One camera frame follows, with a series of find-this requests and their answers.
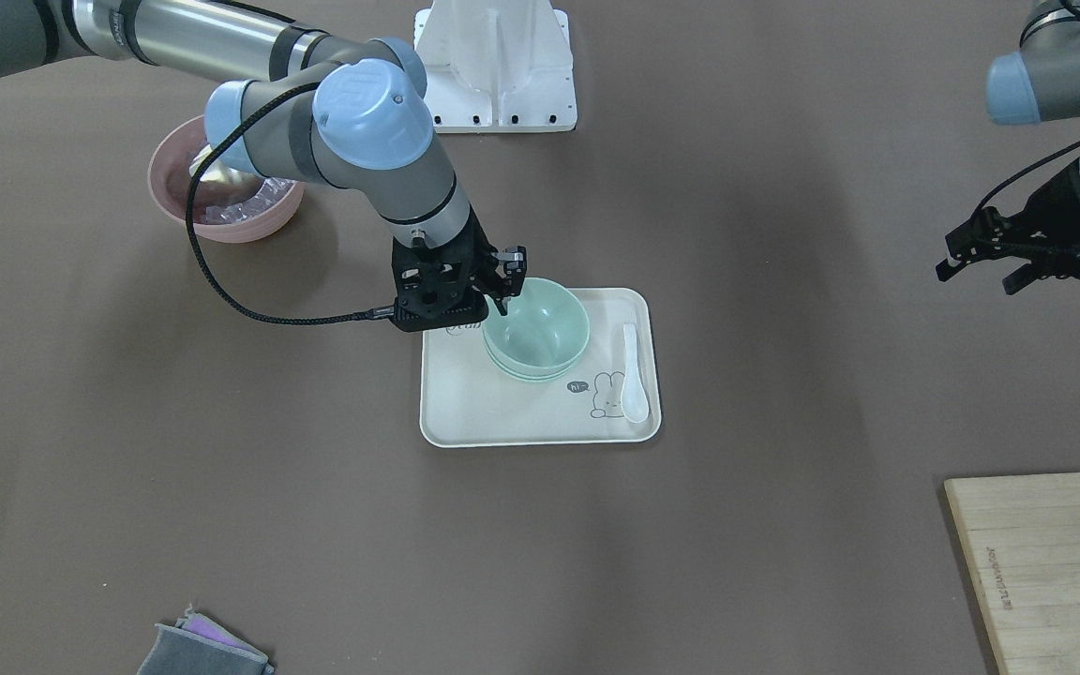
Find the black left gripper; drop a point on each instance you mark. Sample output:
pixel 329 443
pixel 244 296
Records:
pixel 1068 208

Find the right gripper of left arm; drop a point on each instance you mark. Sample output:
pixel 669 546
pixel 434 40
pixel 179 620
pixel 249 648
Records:
pixel 1023 276

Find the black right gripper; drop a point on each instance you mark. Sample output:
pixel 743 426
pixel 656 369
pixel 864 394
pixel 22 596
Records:
pixel 485 255

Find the green bowl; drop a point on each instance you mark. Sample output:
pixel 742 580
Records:
pixel 545 326
pixel 532 374

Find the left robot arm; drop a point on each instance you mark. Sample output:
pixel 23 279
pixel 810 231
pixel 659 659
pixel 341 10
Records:
pixel 730 148

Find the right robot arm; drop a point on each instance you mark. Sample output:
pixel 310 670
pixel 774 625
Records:
pixel 298 103

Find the green bowl on tray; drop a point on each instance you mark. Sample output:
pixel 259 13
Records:
pixel 532 374

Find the cream serving tray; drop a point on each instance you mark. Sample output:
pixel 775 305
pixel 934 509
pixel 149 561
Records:
pixel 468 401

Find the white ceramic spoon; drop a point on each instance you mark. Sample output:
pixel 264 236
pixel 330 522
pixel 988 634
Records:
pixel 634 399

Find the silver foil wrapped item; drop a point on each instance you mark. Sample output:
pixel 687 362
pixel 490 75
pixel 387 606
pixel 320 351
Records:
pixel 226 196

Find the bamboo cutting board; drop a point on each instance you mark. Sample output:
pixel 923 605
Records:
pixel 1020 537

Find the pink bowl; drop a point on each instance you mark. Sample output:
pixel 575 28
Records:
pixel 168 174

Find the grey folded cloth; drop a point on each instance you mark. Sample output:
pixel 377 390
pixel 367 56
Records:
pixel 197 644

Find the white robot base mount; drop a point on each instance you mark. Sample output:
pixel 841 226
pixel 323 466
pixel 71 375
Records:
pixel 497 67

